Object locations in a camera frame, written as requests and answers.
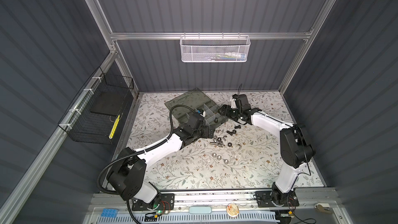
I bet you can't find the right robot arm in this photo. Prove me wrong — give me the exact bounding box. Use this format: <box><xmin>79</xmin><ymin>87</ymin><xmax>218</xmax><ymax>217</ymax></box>
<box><xmin>218</xmin><ymin>94</ymin><xmax>315</xmax><ymax>194</ymax></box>

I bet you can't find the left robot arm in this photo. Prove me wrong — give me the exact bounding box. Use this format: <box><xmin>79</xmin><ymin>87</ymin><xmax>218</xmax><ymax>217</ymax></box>
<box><xmin>102</xmin><ymin>113</ymin><xmax>215</xmax><ymax>209</ymax></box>

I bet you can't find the grey compartment organizer box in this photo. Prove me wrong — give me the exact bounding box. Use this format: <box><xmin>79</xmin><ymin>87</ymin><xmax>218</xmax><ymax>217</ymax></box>
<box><xmin>164</xmin><ymin>88</ymin><xmax>230</xmax><ymax>143</ymax></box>

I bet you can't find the floral table mat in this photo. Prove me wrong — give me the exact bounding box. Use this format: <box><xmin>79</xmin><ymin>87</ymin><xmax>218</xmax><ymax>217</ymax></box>
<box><xmin>111</xmin><ymin>91</ymin><xmax>324</xmax><ymax>191</ymax></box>

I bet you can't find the round tape roll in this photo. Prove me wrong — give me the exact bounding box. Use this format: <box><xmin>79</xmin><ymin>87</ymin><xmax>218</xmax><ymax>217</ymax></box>
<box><xmin>226</xmin><ymin>203</ymin><xmax>239</xmax><ymax>218</ymax></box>

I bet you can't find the blue block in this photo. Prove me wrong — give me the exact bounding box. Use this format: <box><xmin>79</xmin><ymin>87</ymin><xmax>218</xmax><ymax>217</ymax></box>
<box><xmin>101</xmin><ymin>208</ymin><xmax>119</xmax><ymax>218</ymax></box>

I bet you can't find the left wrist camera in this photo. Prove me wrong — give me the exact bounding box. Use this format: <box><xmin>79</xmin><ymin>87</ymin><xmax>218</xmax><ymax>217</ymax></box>
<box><xmin>195</xmin><ymin>109</ymin><xmax>206</xmax><ymax>117</ymax></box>

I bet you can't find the black corrugated cable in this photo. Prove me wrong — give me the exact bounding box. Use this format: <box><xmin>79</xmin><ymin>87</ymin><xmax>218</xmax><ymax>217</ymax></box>
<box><xmin>96</xmin><ymin>104</ymin><xmax>197</xmax><ymax>195</ymax></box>

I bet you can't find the white wire mesh basket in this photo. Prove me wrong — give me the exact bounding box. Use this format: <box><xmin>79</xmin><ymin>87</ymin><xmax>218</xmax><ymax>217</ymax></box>
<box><xmin>179</xmin><ymin>35</ymin><xmax>251</xmax><ymax>63</ymax></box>

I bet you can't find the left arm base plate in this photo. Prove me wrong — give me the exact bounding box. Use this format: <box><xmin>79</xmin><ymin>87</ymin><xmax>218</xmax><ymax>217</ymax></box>
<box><xmin>131</xmin><ymin>193</ymin><xmax>175</xmax><ymax>211</ymax></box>

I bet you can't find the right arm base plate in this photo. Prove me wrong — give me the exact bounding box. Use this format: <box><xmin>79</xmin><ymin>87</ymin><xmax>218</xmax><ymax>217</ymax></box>
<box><xmin>254</xmin><ymin>191</ymin><xmax>300</xmax><ymax>208</ymax></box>

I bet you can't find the black wire basket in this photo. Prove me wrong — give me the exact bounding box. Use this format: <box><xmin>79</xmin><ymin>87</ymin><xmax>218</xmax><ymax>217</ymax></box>
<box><xmin>59</xmin><ymin>69</ymin><xmax>135</xmax><ymax>145</ymax></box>

